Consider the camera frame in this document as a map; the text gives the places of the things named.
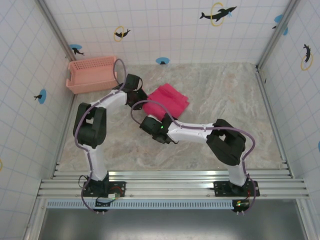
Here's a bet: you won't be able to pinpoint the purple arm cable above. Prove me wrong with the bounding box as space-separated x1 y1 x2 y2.
74 58 129 215
130 99 257 215

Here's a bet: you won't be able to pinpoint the aluminium corner post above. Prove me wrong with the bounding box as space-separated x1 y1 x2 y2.
255 0 302 70
34 0 77 62

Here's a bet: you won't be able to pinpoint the large dolphins ring sticker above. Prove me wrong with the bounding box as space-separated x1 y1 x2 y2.
199 1 238 27

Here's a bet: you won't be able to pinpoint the pink plastic basket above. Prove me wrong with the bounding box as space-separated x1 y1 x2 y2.
65 55 119 95

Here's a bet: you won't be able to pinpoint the aluminium side rail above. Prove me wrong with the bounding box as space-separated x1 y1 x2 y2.
50 93 78 180
255 65 294 179

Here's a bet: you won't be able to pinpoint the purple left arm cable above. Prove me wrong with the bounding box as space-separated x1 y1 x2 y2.
74 58 129 215

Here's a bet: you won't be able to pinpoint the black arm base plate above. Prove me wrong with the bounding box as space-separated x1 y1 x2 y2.
213 180 261 198
82 179 128 199

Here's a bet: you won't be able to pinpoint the white slotted cable duct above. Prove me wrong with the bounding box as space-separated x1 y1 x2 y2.
45 199 238 210

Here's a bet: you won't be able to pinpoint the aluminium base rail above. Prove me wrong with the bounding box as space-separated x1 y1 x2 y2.
36 169 311 200

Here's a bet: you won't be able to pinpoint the small dolphin ring sticker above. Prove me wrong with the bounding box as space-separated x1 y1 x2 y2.
113 25 132 42

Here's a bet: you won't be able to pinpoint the small circuit board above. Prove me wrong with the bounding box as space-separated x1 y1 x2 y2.
95 192 119 209
231 199 251 212

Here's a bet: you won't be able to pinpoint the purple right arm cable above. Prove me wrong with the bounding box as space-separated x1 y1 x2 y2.
130 99 257 215

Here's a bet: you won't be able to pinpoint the pink long pants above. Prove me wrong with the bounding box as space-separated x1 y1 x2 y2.
142 83 190 122

